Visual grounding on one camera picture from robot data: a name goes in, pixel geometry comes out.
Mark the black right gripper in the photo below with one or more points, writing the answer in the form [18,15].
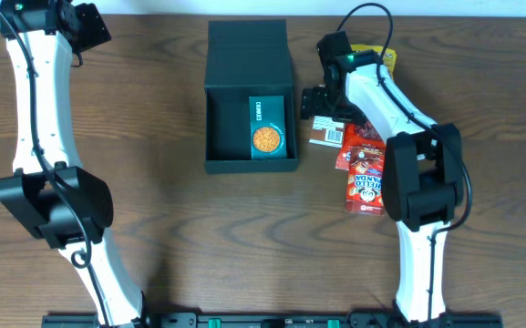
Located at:
[311,104]

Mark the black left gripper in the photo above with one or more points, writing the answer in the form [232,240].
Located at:
[94,28]

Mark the teal coconut cookie box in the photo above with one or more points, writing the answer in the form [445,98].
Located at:
[267,127]

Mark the black gift box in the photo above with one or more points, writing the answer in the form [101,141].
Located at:
[249,88]

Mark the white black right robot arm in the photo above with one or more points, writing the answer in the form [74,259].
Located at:
[424,177]

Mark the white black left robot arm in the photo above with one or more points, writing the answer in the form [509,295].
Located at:
[49,193]

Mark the brown white snack box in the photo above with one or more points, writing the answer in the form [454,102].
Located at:
[327,132]

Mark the red dried cranberry bag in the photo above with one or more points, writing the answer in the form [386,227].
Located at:
[357,136]

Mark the yellow seed snack bag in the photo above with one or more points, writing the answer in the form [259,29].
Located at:
[390,57]

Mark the red Hello Panda box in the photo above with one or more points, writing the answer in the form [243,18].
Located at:
[364,184]

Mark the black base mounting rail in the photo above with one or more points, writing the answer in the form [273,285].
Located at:
[353,320]

